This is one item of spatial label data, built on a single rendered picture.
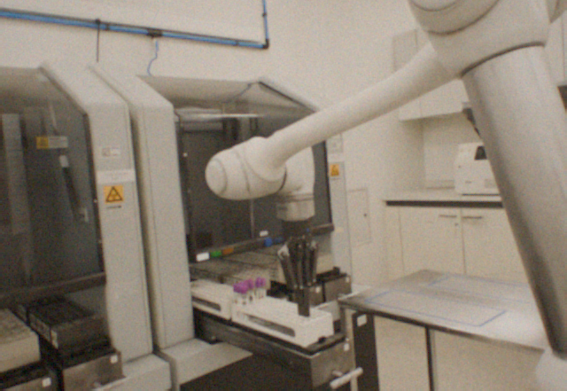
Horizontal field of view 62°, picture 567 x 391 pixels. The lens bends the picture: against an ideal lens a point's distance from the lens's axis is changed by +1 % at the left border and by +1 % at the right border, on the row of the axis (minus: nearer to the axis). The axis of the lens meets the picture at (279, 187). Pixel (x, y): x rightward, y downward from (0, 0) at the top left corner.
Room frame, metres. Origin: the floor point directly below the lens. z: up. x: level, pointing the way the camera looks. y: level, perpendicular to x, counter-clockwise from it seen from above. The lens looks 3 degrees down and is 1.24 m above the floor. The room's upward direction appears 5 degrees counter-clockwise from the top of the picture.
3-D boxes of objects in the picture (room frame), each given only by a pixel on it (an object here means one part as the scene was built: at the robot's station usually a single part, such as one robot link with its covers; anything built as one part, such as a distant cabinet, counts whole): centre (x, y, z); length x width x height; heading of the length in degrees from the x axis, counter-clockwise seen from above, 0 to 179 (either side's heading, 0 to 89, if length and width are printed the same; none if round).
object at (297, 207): (1.12, -0.03, 1.13); 0.09 x 0.09 x 0.06
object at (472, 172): (3.27, -1.63, 1.22); 0.62 x 0.56 x 0.64; 128
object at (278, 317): (1.20, 0.03, 0.83); 0.30 x 0.10 x 0.06; 40
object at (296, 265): (1.11, -0.02, 0.99); 0.04 x 0.01 x 0.11; 40
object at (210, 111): (1.76, 0.20, 1.28); 0.61 x 0.51 x 0.63; 130
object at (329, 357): (1.30, 0.12, 0.78); 0.73 x 0.14 x 0.09; 40
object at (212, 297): (1.44, 0.23, 0.83); 0.30 x 0.10 x 0.06; 40
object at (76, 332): (1.17, 0.53, 0.85); 0.12 x 0.02 x 0.06; 130
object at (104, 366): (1.35, 0.68, 0.78); 0.73 x 0.14 x 0.09; 40
